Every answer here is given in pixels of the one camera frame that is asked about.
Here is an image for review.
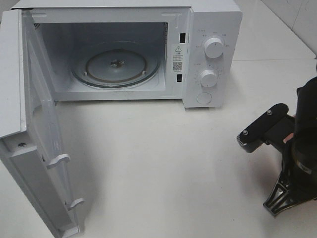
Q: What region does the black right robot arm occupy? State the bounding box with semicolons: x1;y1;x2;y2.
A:
237;78;317;217

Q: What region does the white upper microwave knob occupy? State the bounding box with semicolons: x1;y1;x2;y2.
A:
203;36;224;59

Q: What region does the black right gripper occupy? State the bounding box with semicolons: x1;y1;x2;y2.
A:
241;103;317;217

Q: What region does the white microwave oven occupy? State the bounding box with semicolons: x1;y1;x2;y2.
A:
10;0;242;108

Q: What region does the glass microwave turntable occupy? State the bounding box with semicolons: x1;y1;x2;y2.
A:
70;41;161;88

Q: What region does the white microwave knob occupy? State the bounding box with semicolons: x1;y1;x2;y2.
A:
203;36;224;59
199;69;218;88

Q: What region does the white warning label sticker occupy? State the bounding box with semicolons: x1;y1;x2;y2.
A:
171;44;185;72

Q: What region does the white round door-release button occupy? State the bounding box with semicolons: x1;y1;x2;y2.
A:
197;92;212;105

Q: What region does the white microwave door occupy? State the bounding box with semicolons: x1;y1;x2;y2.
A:
0;9;84;238

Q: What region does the white lower microwave knob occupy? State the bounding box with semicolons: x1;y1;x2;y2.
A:
199;69;218;88

